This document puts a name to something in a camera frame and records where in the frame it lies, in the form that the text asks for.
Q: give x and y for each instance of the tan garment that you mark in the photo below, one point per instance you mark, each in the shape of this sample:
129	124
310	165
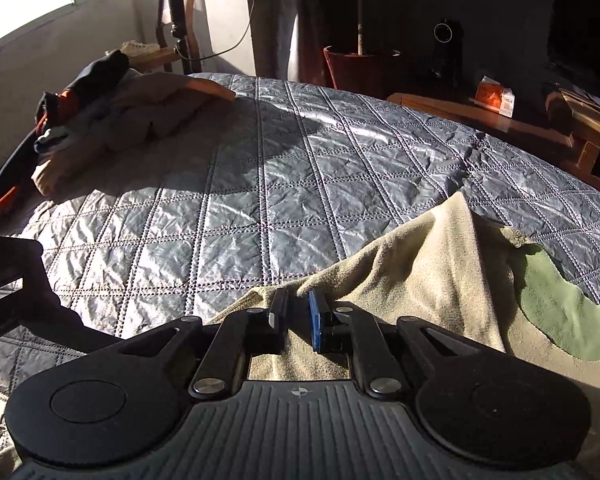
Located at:
155	105

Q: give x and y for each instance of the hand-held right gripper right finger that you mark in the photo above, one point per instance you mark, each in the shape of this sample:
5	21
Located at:
316	320

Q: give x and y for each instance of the black television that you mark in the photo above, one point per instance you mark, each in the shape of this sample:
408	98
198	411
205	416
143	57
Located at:
585	20

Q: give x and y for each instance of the white shoes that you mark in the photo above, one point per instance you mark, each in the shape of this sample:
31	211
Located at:
140	48

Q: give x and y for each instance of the green potted tree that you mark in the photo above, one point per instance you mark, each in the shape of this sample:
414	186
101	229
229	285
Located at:
359	5

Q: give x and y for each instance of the black upright pole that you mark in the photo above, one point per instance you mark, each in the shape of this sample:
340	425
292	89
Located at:
176	5

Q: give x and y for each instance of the red plant pot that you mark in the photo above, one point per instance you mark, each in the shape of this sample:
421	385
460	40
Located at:
360	72

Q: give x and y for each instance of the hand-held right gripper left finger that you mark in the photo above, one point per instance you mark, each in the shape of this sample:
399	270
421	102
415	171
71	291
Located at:
279	310

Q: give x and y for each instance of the silver quilted mat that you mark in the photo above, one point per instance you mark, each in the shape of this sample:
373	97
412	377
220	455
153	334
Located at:
280	185

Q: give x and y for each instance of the grey curtain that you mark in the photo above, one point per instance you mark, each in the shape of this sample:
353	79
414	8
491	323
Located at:
290	15

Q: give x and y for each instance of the wooden chair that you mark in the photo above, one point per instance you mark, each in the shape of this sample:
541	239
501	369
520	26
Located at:
162	57

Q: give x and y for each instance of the orange tissue box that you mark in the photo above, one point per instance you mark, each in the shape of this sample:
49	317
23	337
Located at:
492	97

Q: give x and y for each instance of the beige fleece garment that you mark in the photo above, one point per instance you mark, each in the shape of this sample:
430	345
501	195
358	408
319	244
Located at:
430	270

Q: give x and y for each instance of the black orange jacket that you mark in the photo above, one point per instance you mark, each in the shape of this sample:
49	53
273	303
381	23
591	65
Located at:
95	77

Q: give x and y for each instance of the long low wooden shelf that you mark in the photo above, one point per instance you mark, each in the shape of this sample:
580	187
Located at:
480	120

